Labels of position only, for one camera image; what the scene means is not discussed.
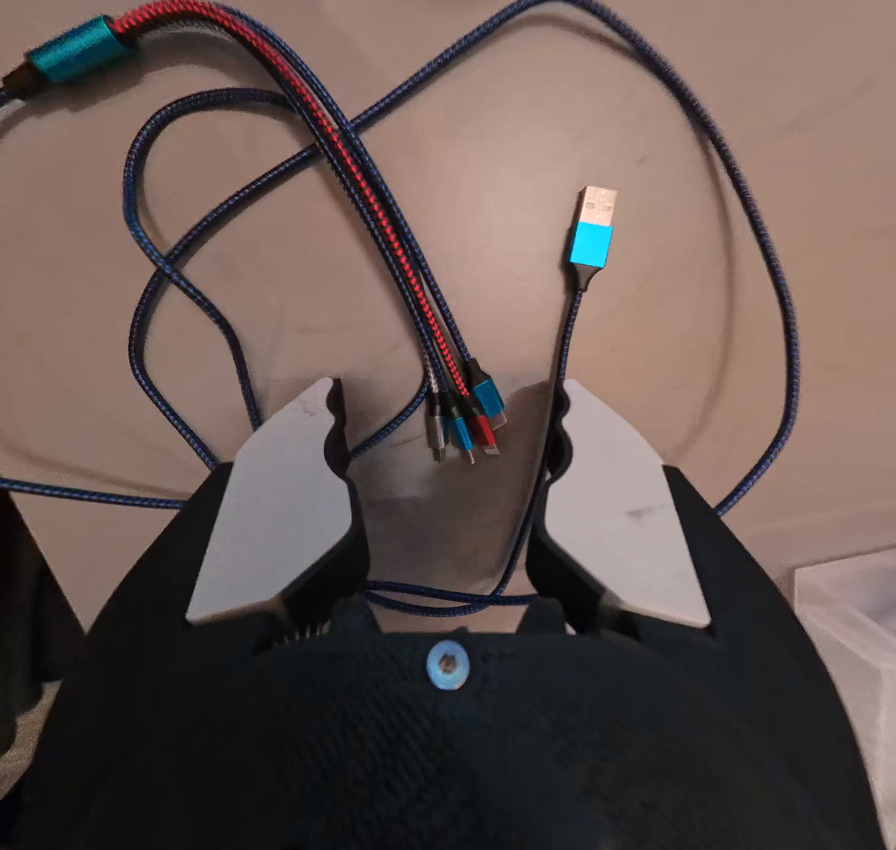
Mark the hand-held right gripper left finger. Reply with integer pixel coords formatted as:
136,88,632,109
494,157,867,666
184,376,371,627

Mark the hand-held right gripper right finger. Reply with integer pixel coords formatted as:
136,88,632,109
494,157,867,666
526,377,713,630

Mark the braided multi-head charging cable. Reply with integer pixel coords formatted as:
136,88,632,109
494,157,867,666
0,0,800,616

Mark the clear plastic bin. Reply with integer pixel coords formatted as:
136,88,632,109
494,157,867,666
794,549,896,816

